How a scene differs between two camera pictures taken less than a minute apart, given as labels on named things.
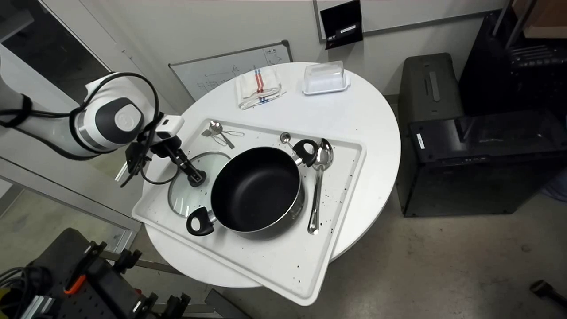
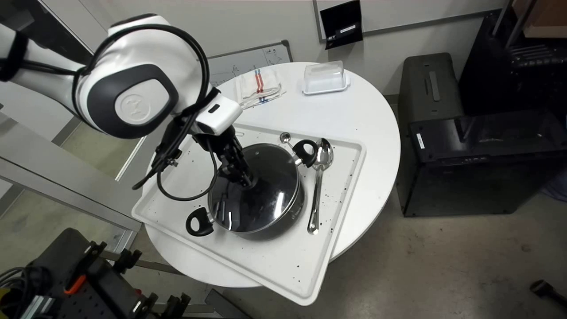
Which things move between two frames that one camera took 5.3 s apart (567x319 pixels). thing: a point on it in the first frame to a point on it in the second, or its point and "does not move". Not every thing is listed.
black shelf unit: x=512 y=75 does not move
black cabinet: x=452 y=163 does not move
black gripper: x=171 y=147 to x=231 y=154
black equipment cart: x=71 y=278 does not move
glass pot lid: x=186 y=197 to x=264 y=204
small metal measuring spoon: x=286 y=137 does not move
